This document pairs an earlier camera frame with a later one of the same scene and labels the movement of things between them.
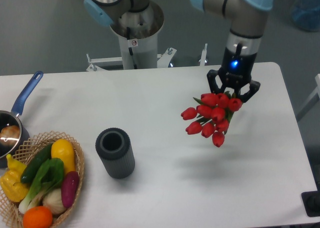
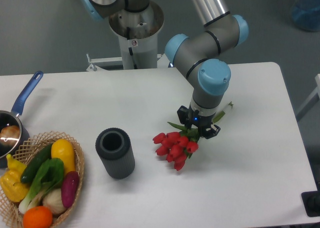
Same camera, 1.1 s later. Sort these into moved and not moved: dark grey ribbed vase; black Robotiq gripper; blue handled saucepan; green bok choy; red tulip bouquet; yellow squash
Moved: red tulip bouquet; black Robotiq gripper
Not moved: blue handled saucepan; dark grey ribbed vase; green bok choy; yellow squash
